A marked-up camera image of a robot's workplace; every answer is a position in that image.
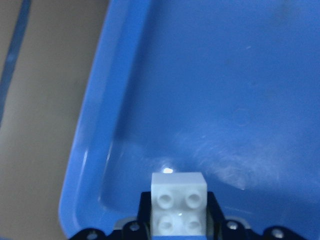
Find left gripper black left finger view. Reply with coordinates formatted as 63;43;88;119
69;191;152;240

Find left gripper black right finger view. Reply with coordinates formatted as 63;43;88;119
206;191;304;240

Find white building block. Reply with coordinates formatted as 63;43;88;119
150;172;208;237

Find blue plastic tray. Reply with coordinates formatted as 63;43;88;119
59;0;320;240

